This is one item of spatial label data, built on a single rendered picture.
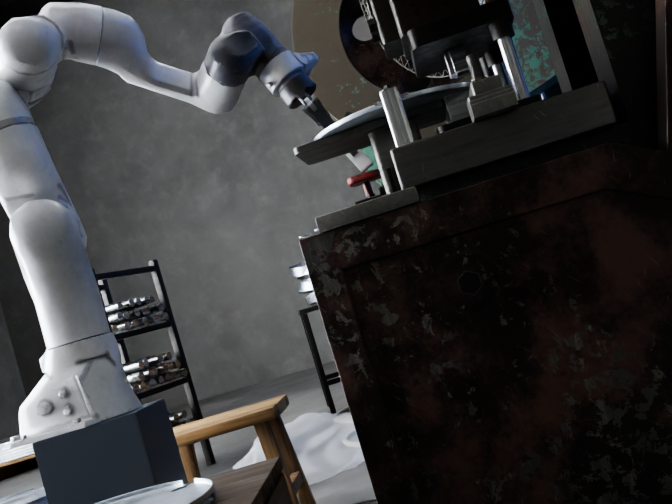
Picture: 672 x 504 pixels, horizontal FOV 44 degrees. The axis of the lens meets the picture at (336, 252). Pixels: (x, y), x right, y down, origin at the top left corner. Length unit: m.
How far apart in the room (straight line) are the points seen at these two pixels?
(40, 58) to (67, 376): 0.54
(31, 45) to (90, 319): 0.48
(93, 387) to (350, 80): 1.61
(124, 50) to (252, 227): 6.61
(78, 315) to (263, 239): 6.75
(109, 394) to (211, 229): 6.88
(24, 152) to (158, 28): 7.32
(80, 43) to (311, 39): 1.31
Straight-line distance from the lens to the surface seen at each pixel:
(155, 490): 1.14
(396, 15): 1.34
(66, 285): 1.46
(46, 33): 1.56
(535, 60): 2.75
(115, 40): 1.64
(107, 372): 1.47
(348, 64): 2.77
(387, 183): 1.32
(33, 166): 1.52
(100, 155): 8.77
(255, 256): 8.18
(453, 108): 1.30
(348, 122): 1.26
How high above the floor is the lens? 0.52
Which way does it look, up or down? 3 degrees up
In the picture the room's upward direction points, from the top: 17 degrees counter-clockwise
